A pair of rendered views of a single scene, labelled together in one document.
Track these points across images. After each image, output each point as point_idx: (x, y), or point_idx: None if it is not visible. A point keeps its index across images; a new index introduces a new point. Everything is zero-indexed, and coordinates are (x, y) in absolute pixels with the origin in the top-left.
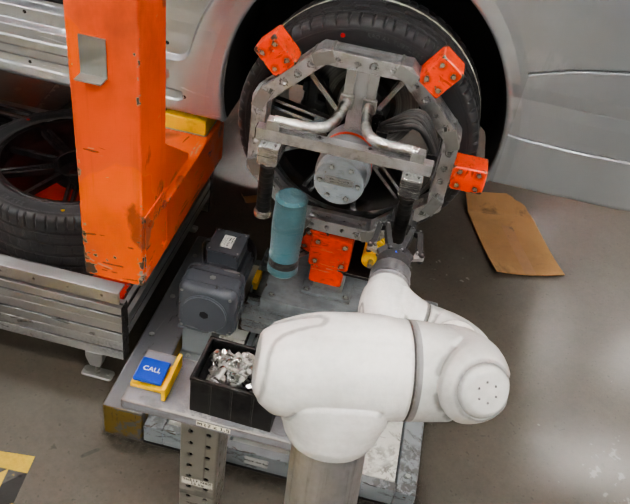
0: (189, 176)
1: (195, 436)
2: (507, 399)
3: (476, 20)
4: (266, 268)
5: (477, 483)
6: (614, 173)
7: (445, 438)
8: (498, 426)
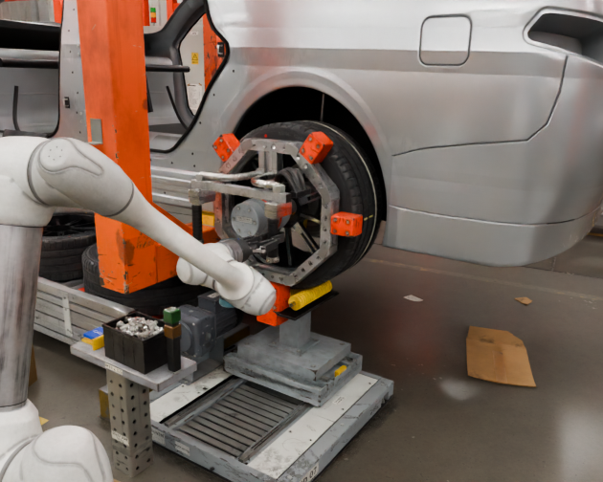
0: None
1: (114, 386)
2: (79, 168)
3: None
4: None
5: None
6: (471, 230)
7: (351, 471)
8: (407, 473)
